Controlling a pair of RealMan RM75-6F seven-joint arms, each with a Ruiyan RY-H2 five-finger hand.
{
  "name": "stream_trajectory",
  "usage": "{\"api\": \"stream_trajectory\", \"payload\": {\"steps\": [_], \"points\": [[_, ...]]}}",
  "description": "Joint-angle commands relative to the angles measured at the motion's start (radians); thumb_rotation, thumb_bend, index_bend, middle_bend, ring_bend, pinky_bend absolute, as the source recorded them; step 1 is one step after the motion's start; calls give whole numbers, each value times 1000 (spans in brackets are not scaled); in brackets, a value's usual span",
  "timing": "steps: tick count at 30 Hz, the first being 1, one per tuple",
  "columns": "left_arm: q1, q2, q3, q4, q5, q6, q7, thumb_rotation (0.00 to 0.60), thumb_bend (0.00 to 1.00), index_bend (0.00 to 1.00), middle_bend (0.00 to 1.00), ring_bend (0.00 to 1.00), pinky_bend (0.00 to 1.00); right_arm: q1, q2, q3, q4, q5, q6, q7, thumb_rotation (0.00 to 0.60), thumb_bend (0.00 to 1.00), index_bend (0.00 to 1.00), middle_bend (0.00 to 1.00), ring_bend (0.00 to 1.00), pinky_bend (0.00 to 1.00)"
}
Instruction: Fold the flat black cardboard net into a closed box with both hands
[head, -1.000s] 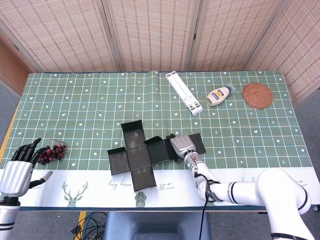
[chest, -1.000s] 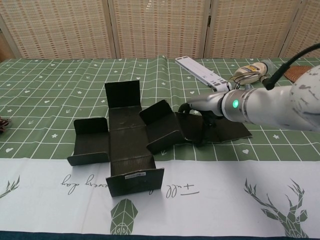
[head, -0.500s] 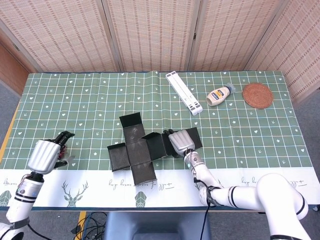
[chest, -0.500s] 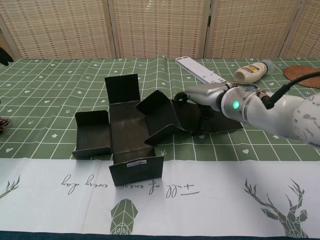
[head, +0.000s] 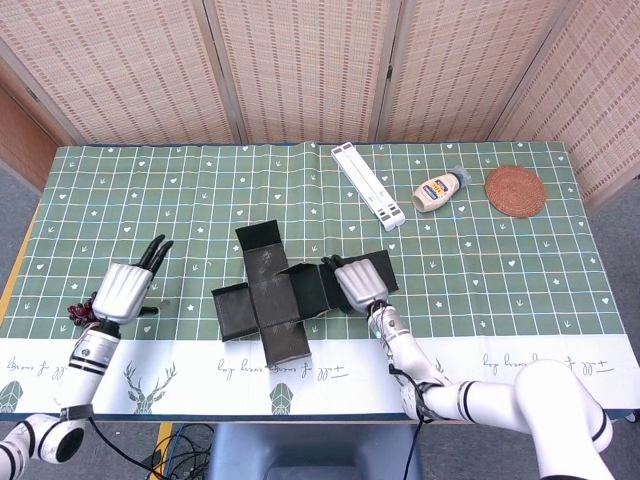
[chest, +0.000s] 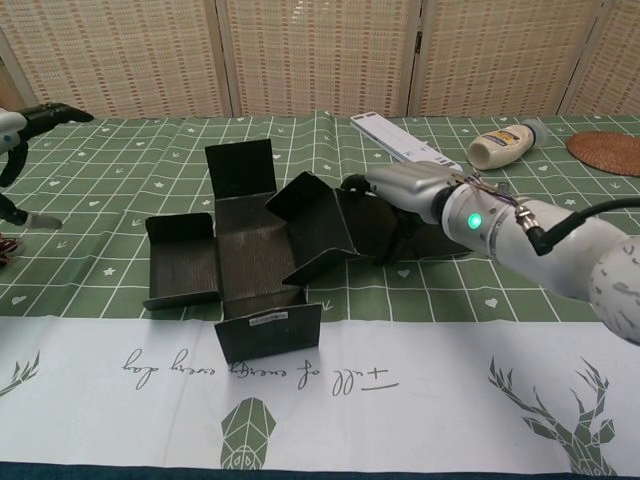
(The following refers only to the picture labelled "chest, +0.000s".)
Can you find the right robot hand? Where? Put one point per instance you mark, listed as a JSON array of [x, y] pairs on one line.
[[410, 187]]

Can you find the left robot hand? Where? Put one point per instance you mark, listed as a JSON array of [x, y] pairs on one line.
[[50, 114]]

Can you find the black foldable cardboard box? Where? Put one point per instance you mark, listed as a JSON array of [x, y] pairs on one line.
[[255, 250]]

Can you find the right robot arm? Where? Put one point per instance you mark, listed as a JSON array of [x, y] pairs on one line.
[[550, 255]]

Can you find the white folding stand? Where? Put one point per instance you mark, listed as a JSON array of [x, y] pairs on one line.
[[395, 137]]

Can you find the mayonnaise squeeze bottle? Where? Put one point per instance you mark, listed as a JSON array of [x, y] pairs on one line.
[[500, 145]]

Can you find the red grape bunch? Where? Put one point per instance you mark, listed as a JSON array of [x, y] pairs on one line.
[[6, 247]]

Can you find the bamboo folding screen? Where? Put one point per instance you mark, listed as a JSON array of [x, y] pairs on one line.
[[320, 55]]

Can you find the round brown woven coaster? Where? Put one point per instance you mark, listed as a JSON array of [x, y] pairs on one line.
[[607, 152]]

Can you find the green checked tablecloth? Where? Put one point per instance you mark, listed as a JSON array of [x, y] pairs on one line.
[[100, 380]]

